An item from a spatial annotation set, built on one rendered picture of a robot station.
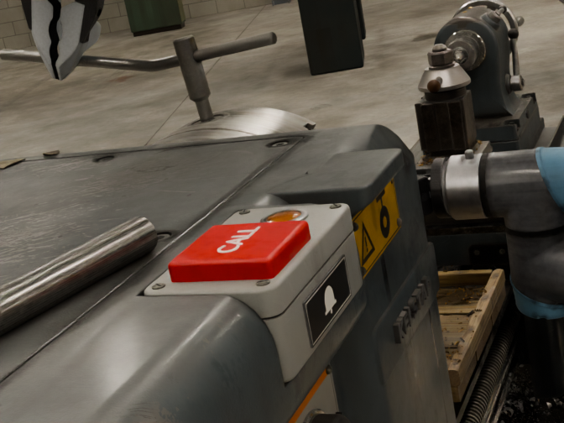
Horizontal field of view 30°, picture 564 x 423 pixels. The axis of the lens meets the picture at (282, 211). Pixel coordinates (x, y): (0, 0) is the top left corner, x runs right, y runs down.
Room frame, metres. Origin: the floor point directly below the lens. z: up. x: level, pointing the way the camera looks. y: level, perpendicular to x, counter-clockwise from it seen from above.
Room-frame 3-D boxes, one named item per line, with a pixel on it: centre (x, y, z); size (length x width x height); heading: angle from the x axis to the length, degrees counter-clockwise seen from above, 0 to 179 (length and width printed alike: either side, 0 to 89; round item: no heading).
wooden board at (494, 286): (1.27, -0.06, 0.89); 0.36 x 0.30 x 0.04; 66
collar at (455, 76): (1.57, -0.28, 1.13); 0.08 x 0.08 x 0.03
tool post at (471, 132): (1.56, -0.27, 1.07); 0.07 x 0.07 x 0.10; 66
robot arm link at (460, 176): (1.16, -0.21, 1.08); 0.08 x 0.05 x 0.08; 156
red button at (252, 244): (0.54, 0.03, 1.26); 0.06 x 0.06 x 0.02; 66
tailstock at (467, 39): (2.14, -0.44, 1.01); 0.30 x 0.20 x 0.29; 156
